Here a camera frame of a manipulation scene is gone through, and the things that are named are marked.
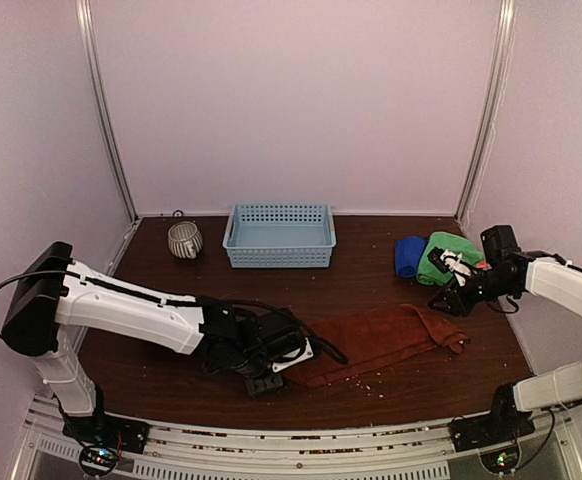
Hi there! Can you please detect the right aluminium corner post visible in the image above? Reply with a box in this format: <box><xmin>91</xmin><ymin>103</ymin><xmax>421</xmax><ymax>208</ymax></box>
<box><xmin>455</xmin><ymin>0</ymin><xmax>517</xmax><ymax>229</ymax></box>

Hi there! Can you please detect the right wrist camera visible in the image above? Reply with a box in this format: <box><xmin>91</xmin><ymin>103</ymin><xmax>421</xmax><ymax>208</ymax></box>
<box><xmin>425</xmin><ymin>247</ymin><xmax>476</xmax><ymax>286</ymax></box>

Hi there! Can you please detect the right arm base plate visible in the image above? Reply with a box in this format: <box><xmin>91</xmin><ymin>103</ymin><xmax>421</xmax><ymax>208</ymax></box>
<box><xmin>449</xmin><ymin>413</ymin><xmax>536</xmax><ymax>452</ymax></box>

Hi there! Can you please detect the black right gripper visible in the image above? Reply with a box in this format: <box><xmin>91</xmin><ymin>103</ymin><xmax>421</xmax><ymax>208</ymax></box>
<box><xmin>428</xmin><ymin>267</ymin><xmax>516</xmax><ymax>317</ymax></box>

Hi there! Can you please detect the striped ceramic cup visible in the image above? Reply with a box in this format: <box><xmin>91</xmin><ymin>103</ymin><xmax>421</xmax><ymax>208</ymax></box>
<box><xmin>167</xmin><ymin>221</ymin><xmax>203</xmax><ymax>260</ymax></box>

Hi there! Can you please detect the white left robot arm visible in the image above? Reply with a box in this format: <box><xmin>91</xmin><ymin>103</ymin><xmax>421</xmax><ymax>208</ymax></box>
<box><xmin>0</xmin><ymin>242</ymin><xmax>314</xmax><ymax>444</ymax></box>

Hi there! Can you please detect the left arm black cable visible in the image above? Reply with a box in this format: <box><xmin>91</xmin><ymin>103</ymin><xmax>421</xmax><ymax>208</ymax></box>
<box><xmin>0</xmin><ymin>269</ymin><xmax>350</xmax><ymax>365</ymax></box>

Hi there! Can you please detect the rust brown towel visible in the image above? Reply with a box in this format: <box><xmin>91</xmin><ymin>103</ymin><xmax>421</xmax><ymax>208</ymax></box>
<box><xmin>283</xmin><ymin>304</ymin><xmax>470</xmax><ymax>387</ymax></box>

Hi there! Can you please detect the blue towel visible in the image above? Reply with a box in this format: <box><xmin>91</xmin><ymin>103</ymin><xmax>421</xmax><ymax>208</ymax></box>
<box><xmin>394</xmin><ymin>236</ymin><xmax>428</xmax><ymax>278</ymax></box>

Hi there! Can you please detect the left aluminium corner post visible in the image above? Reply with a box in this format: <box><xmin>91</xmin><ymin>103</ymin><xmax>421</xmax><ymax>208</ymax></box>
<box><xmin>75</xmin><ymin>0</ymin><xmax>139</xmax><ymax>223</ymax></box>

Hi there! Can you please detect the green towel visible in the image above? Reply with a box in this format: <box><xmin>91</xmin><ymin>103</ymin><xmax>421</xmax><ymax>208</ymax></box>
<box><xmin>416</xmin><ymin>231</ymin><xmax>485</xmax><ymax>286</ymax></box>

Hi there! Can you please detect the light blue perforated basket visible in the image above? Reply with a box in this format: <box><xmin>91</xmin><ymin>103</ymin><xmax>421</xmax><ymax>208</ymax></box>
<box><xmin>223</xmin><ymin>203</ymin><xmax>337</xmax><ymax>269</ymax></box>

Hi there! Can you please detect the aluminium corner post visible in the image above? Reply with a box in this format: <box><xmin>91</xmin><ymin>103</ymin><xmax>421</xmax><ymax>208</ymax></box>
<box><xmin>75</xmin><ymin>0</ymin><xmax>139</xmax><ymax>223</ymax></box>
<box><xmin>455</xmin><ymin>0</ymin><xmax>517</xmax><ymax>229</ymax></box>

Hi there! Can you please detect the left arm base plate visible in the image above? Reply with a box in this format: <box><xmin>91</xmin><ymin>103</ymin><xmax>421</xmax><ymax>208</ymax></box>
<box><xmin>62</xmin><ymin>414</ymin><xmax>150</xmax><ymax>454</ymax></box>

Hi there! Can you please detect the aluminium front rail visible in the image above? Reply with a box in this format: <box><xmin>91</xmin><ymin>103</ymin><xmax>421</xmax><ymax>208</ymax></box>
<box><xmin>20</xmin><ymin>399</ymin><xmax>572</xmax><ymax>480</ymax></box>

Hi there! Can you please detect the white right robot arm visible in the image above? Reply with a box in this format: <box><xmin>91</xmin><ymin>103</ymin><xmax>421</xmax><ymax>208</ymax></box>
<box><xmin>426</xmin><ymin>225</ymin><xmax>582</xmax><ymax>442</ymax></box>

